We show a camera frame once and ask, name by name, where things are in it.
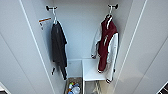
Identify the white hanger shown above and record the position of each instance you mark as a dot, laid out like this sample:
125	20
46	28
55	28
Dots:
109	18
54	18

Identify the white wardrobe carcass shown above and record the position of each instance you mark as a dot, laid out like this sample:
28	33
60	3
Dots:
80	36

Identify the brown basket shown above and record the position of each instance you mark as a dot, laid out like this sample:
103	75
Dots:
74	80

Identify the black t-shirt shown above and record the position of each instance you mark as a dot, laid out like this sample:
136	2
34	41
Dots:
59	46

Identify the dark door hinge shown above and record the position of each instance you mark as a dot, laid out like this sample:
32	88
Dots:
53	70

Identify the orange label strip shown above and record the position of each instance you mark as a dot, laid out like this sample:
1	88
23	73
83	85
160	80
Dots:
45	20

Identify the white paper notice red print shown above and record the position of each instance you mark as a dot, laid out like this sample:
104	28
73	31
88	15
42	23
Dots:
44	26

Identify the red white varsity jacket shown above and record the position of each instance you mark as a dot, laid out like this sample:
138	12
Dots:
106	46

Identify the black wardrobe hook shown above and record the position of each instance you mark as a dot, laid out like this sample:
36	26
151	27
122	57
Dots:
51	7
113	6

